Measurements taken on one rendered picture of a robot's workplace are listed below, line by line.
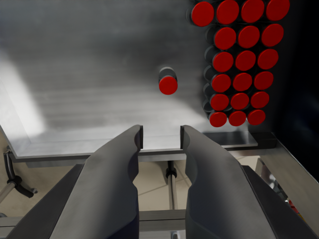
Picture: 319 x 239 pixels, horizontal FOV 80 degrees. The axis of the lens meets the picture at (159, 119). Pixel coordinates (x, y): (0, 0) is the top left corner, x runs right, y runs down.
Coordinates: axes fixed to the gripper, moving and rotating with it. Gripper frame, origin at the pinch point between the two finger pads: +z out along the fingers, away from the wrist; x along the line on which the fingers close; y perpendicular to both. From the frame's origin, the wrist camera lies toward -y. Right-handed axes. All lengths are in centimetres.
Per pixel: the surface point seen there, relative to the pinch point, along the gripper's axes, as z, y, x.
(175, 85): 9.3, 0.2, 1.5
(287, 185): 7.8, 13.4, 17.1
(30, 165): 14.1, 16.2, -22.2
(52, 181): 102, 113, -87
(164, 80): 9.3, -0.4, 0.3
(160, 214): 57, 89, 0
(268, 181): 14.2, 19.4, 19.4
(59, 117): 13.9, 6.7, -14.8
